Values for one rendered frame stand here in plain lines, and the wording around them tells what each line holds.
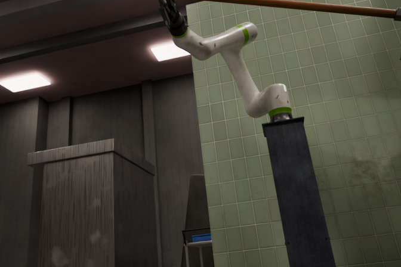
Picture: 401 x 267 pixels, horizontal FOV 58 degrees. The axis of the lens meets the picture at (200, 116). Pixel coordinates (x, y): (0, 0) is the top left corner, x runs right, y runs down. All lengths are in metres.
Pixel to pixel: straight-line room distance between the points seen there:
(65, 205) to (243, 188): 3.23
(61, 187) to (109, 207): 0.79
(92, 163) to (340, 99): 3.53
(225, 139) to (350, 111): 0.88
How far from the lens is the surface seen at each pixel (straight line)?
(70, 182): 5.27
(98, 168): 5.11
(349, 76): 2.75
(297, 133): 1.91
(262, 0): 1.47
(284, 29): 2.93
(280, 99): 2.02
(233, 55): 2.19
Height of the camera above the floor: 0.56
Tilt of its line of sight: 22 degrees up
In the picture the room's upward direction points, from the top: 6 degrees counter-clockwise
